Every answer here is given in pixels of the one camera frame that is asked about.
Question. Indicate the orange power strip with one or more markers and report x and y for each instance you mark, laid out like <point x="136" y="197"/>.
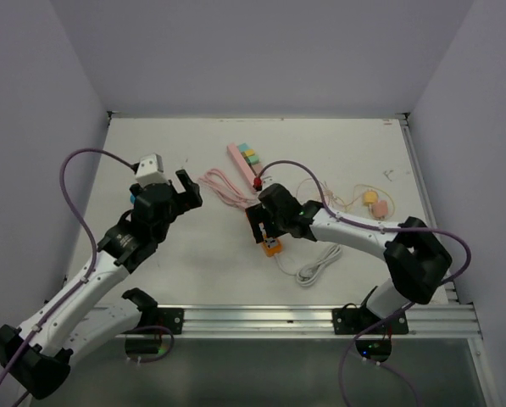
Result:
<point x="271" y="245"/>

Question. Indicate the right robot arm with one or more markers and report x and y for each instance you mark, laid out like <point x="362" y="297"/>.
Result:
<point x="416" y="260"/>

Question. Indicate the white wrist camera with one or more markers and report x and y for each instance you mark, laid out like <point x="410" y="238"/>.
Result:
<point x="261" y="183"/>
<point x="150" y="171"/>

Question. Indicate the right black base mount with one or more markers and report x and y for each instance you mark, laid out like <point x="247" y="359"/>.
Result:
<point x="351" y="319"/>

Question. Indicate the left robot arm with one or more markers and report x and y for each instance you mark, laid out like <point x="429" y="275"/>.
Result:
<point x="39" y="352"/>

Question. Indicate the yellow charger plug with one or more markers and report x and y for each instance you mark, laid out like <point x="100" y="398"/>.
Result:
<point x="370" y="198"/>

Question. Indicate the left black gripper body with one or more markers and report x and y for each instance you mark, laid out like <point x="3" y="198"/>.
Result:
<point x="174" y="210"/>

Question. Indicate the right side rail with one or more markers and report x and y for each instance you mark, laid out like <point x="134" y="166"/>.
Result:
<point x="419" y="179"/>

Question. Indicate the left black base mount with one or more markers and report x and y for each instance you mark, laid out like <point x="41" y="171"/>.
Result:
<point x="168" y="318"/>

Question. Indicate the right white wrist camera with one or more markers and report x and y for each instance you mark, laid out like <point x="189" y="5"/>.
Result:
<point x="261" y="183"/>

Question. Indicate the green cube plug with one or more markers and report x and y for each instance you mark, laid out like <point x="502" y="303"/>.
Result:
<point x="252" y="160"/>

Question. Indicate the aluminium front rail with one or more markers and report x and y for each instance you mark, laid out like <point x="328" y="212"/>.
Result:
<point x="318" y="322"/>

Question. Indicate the teal cube plug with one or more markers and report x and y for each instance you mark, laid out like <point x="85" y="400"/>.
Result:
<point x="243" y="147"/>

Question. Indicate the long pink power strip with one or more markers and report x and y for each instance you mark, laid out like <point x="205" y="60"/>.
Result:
<point x="248" y="172"/>

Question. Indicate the pink charger plug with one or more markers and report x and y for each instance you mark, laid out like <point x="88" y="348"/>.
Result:
<point x="379" y="210"/>

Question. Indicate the yellow cube plug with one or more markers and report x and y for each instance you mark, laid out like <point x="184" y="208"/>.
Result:
<point x="248" y="153"/>

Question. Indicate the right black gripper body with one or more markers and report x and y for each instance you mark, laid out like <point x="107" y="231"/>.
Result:
<point x="275" y="224"/>

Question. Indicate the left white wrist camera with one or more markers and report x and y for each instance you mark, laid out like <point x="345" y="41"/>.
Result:
<point x="150" y="171"/>

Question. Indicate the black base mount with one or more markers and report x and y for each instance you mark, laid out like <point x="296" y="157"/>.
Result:
<point x="168" y="318"/>
<point x="351" y="319"/>

